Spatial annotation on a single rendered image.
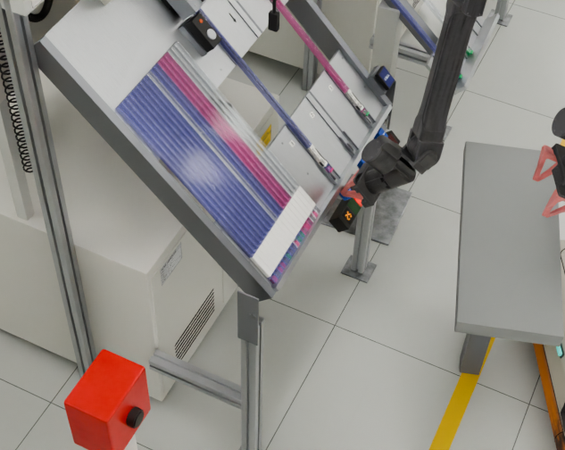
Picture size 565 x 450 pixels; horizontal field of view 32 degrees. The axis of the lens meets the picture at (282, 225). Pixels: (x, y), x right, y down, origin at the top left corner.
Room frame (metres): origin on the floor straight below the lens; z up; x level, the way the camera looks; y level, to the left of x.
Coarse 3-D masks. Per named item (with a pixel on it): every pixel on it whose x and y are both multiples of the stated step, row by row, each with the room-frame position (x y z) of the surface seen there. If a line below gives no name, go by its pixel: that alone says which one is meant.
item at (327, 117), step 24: (312, 96) 1.79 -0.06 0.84; (336, 96) 1.84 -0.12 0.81; (360, 96) 1.89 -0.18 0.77; (312, 120) 1.74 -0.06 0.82; (336, 120) 1.78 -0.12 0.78; (360, 120) 1.83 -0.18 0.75; (288, 144) 1.64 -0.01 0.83; (312, 144) 1.68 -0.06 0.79; (336, 144) 1.72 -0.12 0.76; (288, 168) 1.59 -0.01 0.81; (312, 168) 1.63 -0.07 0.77; (336, 168) 1.67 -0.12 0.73; (312, 192) 1.57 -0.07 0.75
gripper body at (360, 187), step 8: (368, 168) 1.61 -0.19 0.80; (368, 176) 1.58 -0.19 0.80; (376, 176) 1.56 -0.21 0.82; (360, 184) 1.56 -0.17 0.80; (368, 184) 1.56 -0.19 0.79; (376, 184) 1.55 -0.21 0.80; (384, 184) 1.54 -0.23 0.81; (360, 192) 1.54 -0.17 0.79; (368, 192) 1.55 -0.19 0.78; (376, 192) 1.55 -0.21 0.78; (368, 200) 1.53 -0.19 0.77; (376, 200) 1.55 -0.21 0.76
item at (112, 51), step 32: (96, 0) 1.65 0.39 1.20; (128, 0) 1.70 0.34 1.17; (160, 0) 1.75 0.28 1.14; (224, 0) 1.86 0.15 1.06; (256, 0) 1.92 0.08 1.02; (64, 32) 1.55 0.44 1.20; (96, 32) 1.59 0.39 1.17; (128, 32) 1.63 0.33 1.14; (160, 32) 1.68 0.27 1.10; (224, 32) 1.79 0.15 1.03; (256, 32) 1.84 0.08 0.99; (96, 64) 1.53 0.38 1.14; (128, 64) 1.57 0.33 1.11; (224, 64) 1.71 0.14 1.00
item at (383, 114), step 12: (384, 108) 1.90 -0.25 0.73; (384, 120) 1.85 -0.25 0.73; (372, 132) 1.79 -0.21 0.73; (360, 144) 1.77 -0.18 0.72; (360, 156) 1.71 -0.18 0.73; (348, 168) 1.67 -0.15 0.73; (336, 192) 1.59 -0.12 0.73; (324, 204) 1.55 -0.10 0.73; (324, 216) 1.52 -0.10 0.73; (312, 228) 1.47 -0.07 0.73; (300, 252) 1.40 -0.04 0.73; (288, 264) 1.37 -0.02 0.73; (276, 288) 1.30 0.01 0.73
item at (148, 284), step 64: (64, 128) 1.89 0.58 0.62; (256, 128) 1.92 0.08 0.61; (0, 192) 1.65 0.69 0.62; (64, 192) 1.66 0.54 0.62; (128, 192) 1.67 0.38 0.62; (0, 256) 1.60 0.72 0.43; (128, 256) 1.46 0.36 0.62; (192, 256) 1.59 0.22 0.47; (0, 320) 1.63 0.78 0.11; (64, 320) 1.53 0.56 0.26; (128, 320) 1.44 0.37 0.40; (192, 320) 1.57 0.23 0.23
